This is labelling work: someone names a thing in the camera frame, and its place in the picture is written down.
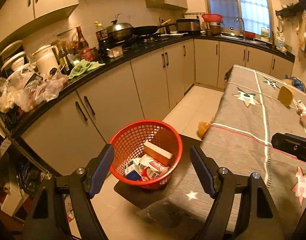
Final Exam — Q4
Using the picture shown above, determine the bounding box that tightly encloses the red white torn carton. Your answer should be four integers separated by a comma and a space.
124, 154, 169, 181

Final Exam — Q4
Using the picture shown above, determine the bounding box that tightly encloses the brown packing tape roll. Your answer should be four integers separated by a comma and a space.
278, 86, 294, 107

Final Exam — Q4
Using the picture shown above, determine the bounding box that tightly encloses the chrome kitchen faucet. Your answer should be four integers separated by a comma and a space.
235, 16, 246, 40

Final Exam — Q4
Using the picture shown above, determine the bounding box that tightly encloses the red plastic mesh basket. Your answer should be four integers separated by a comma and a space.
110, 120, 183, 190

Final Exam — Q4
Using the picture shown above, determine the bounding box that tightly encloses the green dish cloth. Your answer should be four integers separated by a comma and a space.
68, 59, 105, 80

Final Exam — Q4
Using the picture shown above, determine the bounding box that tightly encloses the crumpled plastic bags pile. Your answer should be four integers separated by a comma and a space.
0, 67, 68, 113

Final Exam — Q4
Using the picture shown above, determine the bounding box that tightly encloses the dark soy sauce bottle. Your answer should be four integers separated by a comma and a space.
76, 26, 93, 62

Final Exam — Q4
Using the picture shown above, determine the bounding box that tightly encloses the green detergent bottle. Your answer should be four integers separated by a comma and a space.
260, 27, 269, 42

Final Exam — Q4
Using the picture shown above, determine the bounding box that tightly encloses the white electric kettle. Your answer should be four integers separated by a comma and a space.
33, 44, 59, 76

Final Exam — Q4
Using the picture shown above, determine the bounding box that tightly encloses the steel lidded pot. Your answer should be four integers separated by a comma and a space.
106, 13, 133, 43

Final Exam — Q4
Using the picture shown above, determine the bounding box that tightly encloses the black wok pan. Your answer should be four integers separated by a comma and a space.
132, 19, 171, 36

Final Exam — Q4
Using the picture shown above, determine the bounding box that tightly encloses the black rice cooker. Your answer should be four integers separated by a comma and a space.
176, 18, 201, 35

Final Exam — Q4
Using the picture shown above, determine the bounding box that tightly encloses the red colander bowl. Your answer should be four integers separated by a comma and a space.
202, 13, 223, 22

